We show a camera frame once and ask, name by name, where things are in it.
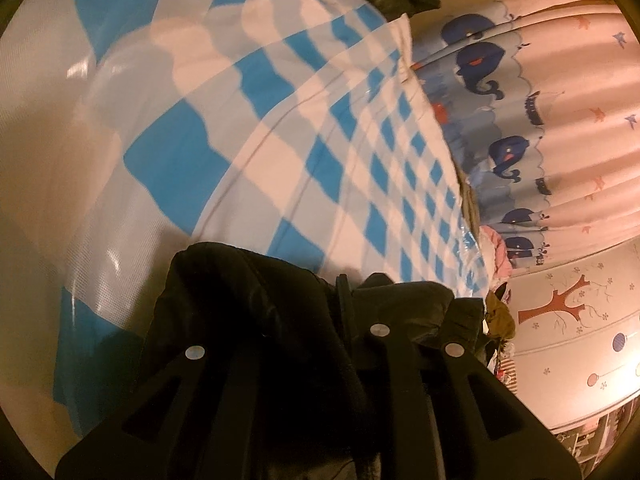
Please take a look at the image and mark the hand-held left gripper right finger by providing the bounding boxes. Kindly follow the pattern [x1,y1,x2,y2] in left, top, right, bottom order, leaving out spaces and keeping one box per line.
[335,274,583,480]

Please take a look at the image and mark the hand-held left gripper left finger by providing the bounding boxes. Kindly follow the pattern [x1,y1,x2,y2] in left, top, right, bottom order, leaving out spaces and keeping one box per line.
[55,342,261,480]

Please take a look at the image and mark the black jacket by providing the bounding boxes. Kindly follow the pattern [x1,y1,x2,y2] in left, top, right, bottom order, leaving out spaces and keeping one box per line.
[142,241,488,480]

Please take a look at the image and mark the olive brown garment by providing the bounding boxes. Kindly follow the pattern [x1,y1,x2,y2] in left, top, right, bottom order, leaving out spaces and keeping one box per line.
[485,285,516,341]

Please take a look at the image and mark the pink cloth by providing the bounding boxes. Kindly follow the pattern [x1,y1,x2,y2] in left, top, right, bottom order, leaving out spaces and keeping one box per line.
[480,225,516,278]

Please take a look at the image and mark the red cloth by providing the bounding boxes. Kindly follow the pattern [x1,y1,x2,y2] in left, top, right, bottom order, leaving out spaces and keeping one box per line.
[492,345,518,386]

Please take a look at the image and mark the blue white checked bed sheet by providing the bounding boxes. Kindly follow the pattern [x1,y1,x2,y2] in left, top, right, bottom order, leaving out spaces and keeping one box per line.
[50,0,493,436]

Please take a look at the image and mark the cluttered shelf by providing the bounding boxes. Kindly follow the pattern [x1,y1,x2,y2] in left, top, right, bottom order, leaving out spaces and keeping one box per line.
[550,400,632,476]

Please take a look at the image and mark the whale print curtain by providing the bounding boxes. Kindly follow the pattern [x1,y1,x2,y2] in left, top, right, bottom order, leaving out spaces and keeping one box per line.
[410,0,640,273]

